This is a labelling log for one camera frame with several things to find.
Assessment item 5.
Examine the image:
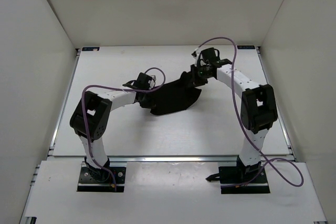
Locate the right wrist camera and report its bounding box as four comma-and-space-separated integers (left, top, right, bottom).
191, 48, 203, 64

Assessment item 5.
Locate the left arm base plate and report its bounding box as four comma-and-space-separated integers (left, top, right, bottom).
77, 162, 127, 193

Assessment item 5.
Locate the black skirt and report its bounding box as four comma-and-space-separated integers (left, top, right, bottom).
150, 71, 201, 116

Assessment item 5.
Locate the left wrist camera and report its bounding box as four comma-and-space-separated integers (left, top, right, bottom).
149, 75, 156, 87

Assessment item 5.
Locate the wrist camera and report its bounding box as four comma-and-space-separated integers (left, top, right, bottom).
149, 75, 156, 87
191, 48, 203, 64

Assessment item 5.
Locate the blue label corner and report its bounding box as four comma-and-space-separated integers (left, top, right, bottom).
81, 47, 100, 51
237, 45, 255, 50

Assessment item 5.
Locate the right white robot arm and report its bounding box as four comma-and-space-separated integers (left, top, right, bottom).
191, 47, 278, 182

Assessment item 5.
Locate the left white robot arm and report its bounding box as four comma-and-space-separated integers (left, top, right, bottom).
70, 71, 160, 188

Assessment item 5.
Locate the aluminium rail front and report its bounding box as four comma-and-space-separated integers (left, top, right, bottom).
47, 155, 295, 163

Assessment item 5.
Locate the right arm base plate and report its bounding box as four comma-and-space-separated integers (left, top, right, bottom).
206, 166, 270, 195

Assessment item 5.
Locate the blue label left corner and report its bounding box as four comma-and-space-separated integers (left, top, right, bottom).
81, 47, 100, 51

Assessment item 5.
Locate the blue label right corner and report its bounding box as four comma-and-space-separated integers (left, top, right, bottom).
237, 45, 255, 50

